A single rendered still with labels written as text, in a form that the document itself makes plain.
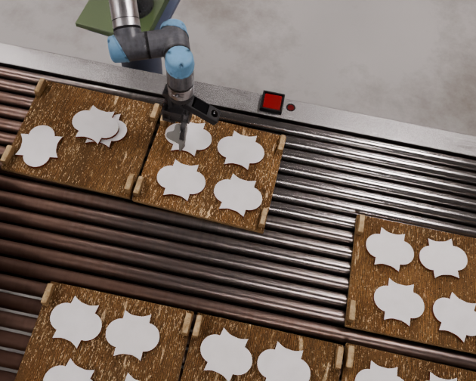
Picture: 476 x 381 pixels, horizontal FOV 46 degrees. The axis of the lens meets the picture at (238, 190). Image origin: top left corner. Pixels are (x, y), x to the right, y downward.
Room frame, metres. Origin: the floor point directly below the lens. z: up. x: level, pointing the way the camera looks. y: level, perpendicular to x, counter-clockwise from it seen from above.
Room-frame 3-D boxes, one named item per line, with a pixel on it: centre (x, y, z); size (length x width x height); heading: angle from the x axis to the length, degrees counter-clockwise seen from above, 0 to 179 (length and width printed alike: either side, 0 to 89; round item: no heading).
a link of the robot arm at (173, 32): (1.05, 0.24, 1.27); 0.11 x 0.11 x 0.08; 17
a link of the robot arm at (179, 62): (0.96, 0.20, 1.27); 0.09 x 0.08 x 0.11; 17
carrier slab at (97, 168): (0.91, 0.51, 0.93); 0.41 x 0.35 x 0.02; 84
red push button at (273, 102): (1.14, -0.08, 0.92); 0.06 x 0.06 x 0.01; 86
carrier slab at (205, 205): (0.86, 0.09, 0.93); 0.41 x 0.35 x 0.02; 83
